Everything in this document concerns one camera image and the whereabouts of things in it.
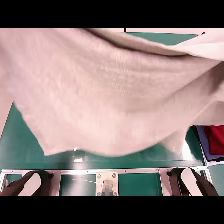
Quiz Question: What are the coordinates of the white garment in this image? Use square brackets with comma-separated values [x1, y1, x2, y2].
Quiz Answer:
[0, 27, 224, 158]

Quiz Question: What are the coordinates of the red garment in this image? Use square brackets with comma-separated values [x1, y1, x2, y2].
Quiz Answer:
[203, 124, 224, 158]

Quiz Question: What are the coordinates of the silver frame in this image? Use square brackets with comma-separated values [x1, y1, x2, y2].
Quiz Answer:
[0, 166, 224, 197]

